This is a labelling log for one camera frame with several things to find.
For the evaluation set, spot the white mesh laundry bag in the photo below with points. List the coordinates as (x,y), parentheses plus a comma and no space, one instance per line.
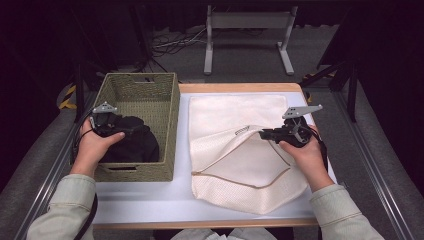
(233,113)

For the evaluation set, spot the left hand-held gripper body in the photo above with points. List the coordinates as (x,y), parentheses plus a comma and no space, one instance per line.
(105,123)

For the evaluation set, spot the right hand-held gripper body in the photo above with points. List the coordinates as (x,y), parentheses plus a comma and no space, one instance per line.
(295,133)

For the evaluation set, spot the person's lap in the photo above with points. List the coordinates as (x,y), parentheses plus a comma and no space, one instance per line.
(223,235)

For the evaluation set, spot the black stand frame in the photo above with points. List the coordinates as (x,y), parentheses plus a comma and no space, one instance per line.
(351,93)

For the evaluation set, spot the green woven basket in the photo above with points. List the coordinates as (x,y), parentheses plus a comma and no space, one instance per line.
(143,96)

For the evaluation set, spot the person's left hand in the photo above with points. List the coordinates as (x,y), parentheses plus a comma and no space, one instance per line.
(90,150)

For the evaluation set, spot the yellow black striped tape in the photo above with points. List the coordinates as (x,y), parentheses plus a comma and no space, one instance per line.
(68,100)

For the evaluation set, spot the black garment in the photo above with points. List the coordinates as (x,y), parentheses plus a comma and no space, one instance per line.
(140,146)

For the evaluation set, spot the person's right hand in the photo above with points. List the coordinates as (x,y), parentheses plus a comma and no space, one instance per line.
(310,160)

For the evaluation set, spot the grey metal stand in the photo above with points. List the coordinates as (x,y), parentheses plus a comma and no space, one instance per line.
(248,20)

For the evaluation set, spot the black stand pole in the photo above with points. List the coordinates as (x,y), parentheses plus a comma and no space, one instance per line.
(79,93)

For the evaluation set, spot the aluminium rail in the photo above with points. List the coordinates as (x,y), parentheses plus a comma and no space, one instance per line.
(43,186)
(376,166)

